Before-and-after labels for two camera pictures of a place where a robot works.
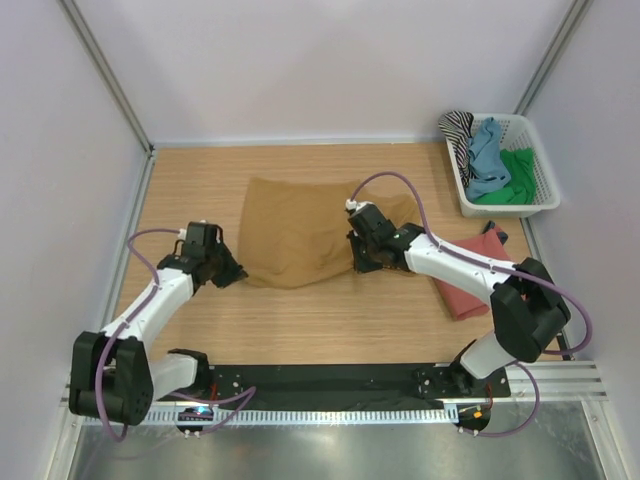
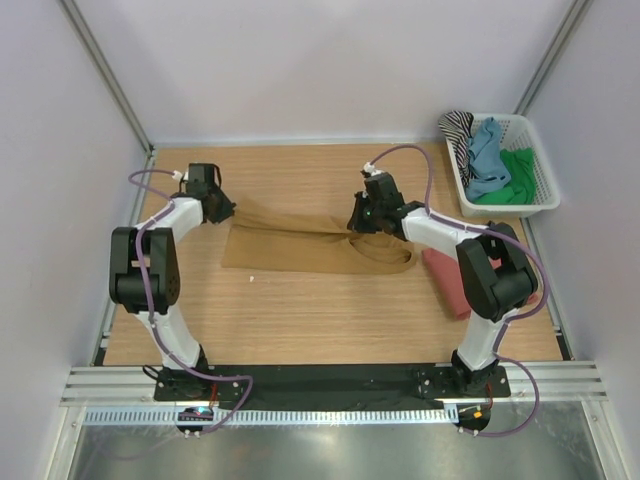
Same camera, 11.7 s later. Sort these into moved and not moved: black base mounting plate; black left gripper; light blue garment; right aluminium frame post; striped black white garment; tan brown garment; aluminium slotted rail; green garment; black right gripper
Moved: tan brown garment; black left gripper; black right gripper
Not moved: striped black white garment; right aluminium frame post; black base mounting plate; green garment; aluminium slotted rail; light blue garment
